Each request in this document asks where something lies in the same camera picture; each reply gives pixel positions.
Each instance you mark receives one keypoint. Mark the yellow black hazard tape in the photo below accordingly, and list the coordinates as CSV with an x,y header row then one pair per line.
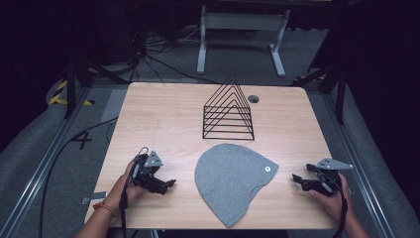
x,y
56,98

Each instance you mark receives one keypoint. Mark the grey tape piece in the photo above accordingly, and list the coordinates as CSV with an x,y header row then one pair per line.
x,y
94,197

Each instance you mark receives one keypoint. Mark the black metal stand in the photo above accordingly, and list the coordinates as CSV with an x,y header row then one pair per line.
x,y
70,92
340,95

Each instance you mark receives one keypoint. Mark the grey knit beanie hat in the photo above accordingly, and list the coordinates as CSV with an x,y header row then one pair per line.
x,y
231,181

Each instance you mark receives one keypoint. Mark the person's left hand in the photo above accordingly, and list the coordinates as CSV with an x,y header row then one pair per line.
x,y
124,191

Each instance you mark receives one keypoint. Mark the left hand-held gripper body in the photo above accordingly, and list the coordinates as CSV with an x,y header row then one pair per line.
x,y
148,178

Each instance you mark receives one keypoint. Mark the metal floor rail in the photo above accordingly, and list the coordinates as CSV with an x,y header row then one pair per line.
x,y
39,172
360,172

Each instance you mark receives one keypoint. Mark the person's right hand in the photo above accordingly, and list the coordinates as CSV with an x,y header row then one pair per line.
x,y
335,203

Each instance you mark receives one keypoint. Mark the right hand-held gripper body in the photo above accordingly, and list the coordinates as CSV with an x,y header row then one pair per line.
x,y
325,185

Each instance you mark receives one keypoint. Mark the white metal desk frame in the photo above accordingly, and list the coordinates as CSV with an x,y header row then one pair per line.
x,y
244,21

